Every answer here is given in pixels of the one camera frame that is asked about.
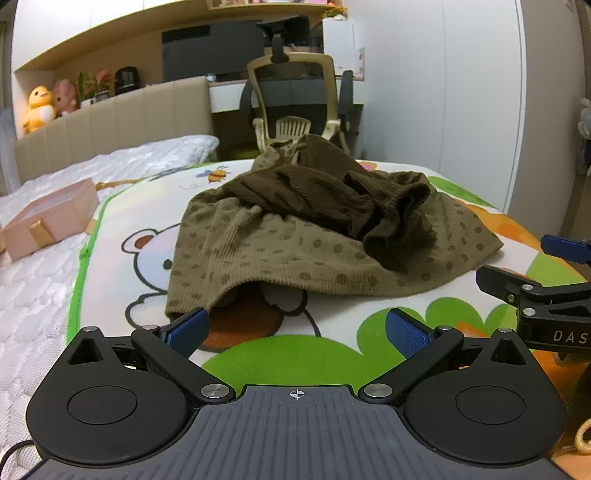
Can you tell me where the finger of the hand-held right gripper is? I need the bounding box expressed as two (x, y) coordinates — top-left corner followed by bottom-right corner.
(541, 234), (591, 265)
(475, 265), (591, 320)

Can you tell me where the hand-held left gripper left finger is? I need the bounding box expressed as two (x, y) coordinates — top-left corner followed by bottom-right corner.
(68, 307), (235, 408)

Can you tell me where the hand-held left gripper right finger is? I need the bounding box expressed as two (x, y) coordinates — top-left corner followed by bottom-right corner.
(361, 308), (533, 408)

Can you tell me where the olive dotted corduroy garment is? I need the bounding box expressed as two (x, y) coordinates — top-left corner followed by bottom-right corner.
(165, 134), (505, 326)

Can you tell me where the printed cartoon animal mat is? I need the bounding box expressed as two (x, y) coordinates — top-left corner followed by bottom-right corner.
(65, 158), (591, 400)

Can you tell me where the grey plush toy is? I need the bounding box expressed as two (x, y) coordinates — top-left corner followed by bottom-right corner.
(578, 98), (591, 176)

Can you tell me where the pink gift box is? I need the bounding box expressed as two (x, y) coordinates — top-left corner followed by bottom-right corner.
(0, 179), (100, 263)

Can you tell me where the beige padded headboard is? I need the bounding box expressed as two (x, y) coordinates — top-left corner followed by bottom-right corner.
(14, 76), (214, 185)

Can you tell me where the white desk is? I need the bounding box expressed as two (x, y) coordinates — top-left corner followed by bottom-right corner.
(208, 76), (365, 116)

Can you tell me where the black round appliance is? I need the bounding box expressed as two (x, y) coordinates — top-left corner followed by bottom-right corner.
(115, 67), (140, 95)

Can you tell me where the beige mesh office chair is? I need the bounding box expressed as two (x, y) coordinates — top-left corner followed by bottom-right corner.
(238, 14), (365, 155)

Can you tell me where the potted plant with red leaves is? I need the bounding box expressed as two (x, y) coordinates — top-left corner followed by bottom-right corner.
(76, 69), (116, 101)

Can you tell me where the pink plush toy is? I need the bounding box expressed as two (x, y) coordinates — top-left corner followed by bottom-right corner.
(52, 78), (80, 116)

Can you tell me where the yellow duck plush toy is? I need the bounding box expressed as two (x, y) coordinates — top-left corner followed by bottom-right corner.
(23, 85), (58, 134)

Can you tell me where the black computer monitor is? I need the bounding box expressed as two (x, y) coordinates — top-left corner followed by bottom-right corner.
(161, 21), (265, 84)

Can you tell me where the white cabinet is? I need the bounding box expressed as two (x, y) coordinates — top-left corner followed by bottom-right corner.
(322, 18), (366, 84)

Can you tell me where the black cable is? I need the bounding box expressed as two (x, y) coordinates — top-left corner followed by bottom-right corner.
(0, 440), (37, 463)

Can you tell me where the wooden wall shelf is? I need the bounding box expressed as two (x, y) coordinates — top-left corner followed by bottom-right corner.
(14, 0), (326, 73)

